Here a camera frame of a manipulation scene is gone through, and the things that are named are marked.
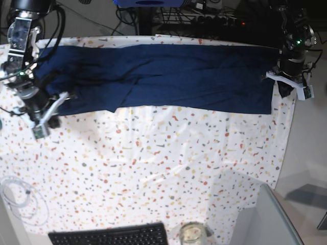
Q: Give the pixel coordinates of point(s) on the navy blue t-shirt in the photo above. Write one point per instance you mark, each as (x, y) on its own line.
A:
(210, 77)

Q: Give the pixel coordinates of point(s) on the black computer keyboard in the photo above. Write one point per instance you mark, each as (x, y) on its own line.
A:
(154, 233)

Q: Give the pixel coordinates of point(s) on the terrazzo pattern table cloth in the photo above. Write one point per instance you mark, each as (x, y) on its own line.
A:
(140, 165)

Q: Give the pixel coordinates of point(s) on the grey monitor back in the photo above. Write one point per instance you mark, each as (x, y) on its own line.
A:
(266, 223)

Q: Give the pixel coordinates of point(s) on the clear glass jar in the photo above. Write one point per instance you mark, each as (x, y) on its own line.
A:
(193, 233)

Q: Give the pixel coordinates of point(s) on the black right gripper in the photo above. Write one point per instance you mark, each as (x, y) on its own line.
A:
(37, 101)

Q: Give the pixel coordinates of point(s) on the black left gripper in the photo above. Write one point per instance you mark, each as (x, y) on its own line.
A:
(290, 69)

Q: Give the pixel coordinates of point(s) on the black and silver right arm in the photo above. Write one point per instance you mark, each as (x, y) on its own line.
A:
(23, 57)

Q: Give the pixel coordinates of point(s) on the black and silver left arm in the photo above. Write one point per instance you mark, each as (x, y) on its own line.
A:
(299, 37)

